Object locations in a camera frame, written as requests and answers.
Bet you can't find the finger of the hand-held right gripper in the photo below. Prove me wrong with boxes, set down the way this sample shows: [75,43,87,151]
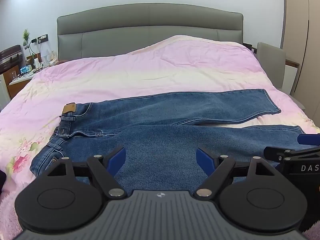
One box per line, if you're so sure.
[297,134,320,147]
[264,146,320,162]

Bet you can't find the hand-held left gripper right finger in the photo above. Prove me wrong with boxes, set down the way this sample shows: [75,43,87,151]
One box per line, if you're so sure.
[195,147,277,197]

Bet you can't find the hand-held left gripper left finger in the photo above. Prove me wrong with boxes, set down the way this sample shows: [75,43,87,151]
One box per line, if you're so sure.
[46,145,127,197]

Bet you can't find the blue denim pants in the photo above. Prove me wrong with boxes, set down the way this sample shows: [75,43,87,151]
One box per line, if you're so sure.
[30,88,307,192]

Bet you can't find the wooden bedside table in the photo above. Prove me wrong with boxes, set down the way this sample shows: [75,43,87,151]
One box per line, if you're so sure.
[282,59,300,97]

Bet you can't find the grey chair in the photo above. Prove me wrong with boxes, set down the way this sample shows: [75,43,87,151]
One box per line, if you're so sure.
[256,42,286,90]

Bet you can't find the pink floral duvet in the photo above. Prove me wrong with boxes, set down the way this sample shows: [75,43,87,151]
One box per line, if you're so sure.
[0,35,320,233]

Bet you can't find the cream wardrobe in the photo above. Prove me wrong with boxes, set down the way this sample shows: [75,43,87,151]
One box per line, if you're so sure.
[282,0,320,128]

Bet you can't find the pink fluffy blanket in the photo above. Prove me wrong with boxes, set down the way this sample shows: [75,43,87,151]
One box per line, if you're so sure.
[0,179,28,240]

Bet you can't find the wooden nightstand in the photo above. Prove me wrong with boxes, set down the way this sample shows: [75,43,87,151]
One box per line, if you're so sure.
[0,65,34,102]

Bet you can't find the white table lamp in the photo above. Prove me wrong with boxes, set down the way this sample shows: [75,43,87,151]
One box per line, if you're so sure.
[41,42,55,64]

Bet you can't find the grey upholstered headboard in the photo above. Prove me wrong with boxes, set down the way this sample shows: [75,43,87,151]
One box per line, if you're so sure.
[57,3,244,61]

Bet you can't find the brown suitcase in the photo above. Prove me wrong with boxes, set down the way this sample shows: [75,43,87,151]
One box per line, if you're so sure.
[0,45,23,75]

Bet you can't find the small green plant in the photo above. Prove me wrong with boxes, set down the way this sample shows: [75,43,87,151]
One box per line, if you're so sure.
[22,29,31,47]

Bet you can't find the wall power strip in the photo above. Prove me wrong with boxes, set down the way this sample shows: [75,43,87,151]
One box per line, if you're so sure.
[31,34,49,44]

